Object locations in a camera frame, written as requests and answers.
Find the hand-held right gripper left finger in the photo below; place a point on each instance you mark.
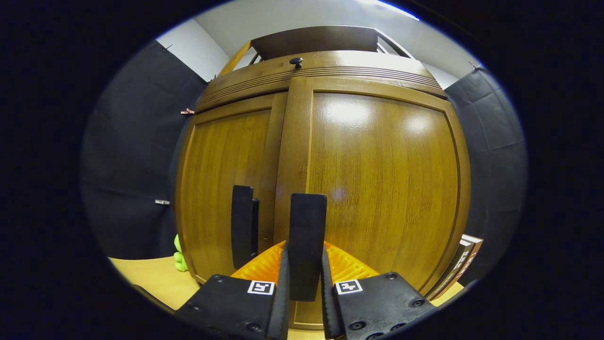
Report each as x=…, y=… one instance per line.
x=282, y=307

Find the wooden double-door shoe cabinet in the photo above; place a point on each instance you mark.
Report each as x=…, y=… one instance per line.
x=316, y=40

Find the grey brown book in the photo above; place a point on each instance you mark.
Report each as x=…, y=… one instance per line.
x=455, y=269

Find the ceiling light panel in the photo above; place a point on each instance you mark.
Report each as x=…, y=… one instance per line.
x=396, y=9

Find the pink clip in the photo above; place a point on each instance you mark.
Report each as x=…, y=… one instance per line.
x=188, y=112

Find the black backdrop cloth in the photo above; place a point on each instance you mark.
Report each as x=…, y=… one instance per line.
x=132, y=156

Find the wooden shoe cabinet door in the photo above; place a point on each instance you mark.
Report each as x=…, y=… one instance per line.
x=222, y=165
x=387, y=179

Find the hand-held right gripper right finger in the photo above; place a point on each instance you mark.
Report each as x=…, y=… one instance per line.
x=329, y=311

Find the green toy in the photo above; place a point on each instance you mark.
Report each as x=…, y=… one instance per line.
x=179, y=257

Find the wooden drawer with black knob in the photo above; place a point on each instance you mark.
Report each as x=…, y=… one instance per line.
x=339, y=63

